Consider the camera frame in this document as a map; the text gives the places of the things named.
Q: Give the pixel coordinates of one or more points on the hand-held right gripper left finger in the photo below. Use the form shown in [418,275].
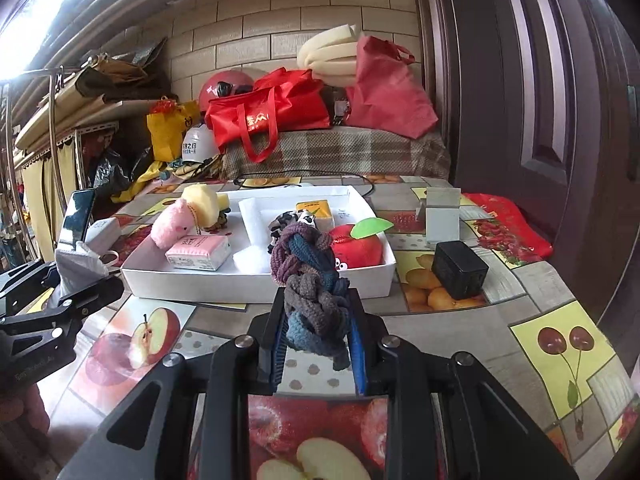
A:
[277,345]

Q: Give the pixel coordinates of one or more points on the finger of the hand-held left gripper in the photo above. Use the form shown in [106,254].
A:
[90,297]
[25,275]

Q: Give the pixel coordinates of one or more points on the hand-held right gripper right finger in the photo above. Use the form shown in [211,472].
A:
[357,355]

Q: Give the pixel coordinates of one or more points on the white face mask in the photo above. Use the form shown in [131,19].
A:
[80,267]

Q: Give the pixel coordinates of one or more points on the white cardboard box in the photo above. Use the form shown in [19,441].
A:
[200,272]
[442,217]

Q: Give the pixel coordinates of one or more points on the pink plush pig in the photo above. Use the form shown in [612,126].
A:
[172,222]

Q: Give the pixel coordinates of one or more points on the pink tissue packet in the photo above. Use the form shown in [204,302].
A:
[197,252]

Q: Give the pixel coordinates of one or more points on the black and white scrunchie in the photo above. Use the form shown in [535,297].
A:
[287,227]

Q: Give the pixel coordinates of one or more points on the white foam piece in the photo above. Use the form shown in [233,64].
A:
[252,225]

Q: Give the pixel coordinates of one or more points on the yellow tissue packet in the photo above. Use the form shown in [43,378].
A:
[315,208]

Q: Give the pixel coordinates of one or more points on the yellow plush sponge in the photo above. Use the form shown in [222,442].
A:
[202,200]

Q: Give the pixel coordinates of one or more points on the white charger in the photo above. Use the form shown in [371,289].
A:
[102,235]

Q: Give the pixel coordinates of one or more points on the black smartphone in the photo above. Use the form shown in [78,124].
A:
[80,217]

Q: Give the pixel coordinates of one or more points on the red apple plush toy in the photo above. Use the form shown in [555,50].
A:
[362,245]

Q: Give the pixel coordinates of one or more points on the black plastic bag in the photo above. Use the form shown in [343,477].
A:
[107,170]

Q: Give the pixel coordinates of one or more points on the black charger block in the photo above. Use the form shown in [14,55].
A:
[457,270]

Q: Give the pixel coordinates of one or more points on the yellow cloth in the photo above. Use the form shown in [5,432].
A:
[145,175]

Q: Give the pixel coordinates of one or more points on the curved metal rod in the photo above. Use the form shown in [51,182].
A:
[52,135]

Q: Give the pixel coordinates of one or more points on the fruit printed tablecloth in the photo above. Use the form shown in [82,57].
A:
[500,320]

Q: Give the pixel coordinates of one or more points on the wooden shelf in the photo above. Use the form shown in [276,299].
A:
[65,115]

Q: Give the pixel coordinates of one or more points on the yellow bag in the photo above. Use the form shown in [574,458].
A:
[167,132]

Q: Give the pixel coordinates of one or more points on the white helmet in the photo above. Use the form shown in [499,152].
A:
[197,145]

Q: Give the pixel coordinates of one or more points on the red plastic bag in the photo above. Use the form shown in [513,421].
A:
[505,225]

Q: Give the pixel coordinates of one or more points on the plaid blanket sofa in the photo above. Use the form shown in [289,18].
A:
[340,152]

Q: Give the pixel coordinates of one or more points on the brown bags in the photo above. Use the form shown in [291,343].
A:
[120,75]

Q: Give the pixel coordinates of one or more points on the red tote bag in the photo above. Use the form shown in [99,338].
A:
[260,110]

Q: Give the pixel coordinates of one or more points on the red helmet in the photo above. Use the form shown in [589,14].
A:
[222,87]

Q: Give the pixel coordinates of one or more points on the red nonwoven bag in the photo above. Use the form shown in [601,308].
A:
[387,95]

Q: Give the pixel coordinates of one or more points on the cream foam roll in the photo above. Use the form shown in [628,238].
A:
[330,60]

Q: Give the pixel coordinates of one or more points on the dark brown door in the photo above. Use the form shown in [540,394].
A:
[525,85]

